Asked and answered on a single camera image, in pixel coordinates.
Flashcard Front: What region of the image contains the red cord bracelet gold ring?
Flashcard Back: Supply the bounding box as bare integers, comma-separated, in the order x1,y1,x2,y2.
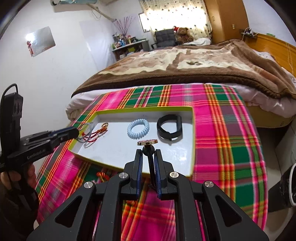
79,122,110,143

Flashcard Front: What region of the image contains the black hair tie teal bead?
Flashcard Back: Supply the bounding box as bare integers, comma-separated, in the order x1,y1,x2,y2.
137,139,158,189

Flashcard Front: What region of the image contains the black wristband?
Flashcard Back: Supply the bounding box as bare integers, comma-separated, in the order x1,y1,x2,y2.
157,114,183,141

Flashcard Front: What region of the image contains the light blue spiral hair tie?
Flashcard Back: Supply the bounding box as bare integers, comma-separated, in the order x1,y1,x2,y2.
126,118,150,140

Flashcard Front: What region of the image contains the red cord knot charm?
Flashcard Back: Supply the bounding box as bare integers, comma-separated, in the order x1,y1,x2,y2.
96,172,110,183

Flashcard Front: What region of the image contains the person's left hand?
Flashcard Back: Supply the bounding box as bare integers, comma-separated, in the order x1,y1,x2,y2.
1,164,36,190

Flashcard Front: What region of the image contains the yellow-green shallow tray box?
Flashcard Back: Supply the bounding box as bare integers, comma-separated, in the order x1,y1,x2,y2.
68,106,195,177

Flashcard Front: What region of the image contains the pink plaid tablecloth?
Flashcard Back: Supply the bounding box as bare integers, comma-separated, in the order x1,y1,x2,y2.
36,84,268,240

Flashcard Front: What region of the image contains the cluttered desk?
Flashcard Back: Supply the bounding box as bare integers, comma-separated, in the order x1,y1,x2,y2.
112,39,151,61

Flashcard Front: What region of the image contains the branch flower vase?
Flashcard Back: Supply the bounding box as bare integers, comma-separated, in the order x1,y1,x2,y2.
113,16,134,41

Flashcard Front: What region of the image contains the dark grey chair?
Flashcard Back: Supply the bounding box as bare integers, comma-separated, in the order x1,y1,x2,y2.
151,29,178,49

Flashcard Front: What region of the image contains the brown fleece blanket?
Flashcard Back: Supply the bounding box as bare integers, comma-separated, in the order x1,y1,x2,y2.
73,39,295,99

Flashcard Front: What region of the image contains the brown teddy bear santa hat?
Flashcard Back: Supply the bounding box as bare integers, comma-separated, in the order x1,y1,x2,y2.
173,26,194,45

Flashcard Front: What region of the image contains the patterned window curtain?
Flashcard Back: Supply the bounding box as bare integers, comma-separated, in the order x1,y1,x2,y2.
139,0,212,39

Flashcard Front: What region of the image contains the wooden headboard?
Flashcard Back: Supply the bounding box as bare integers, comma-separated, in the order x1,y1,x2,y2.
244,34,296,76

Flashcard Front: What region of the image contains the wooden wardrobe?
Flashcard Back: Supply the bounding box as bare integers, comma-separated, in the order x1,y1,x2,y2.
204,0,249,44

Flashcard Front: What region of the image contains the silver wall poster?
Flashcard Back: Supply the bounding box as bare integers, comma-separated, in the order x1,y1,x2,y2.
25,27,56,57

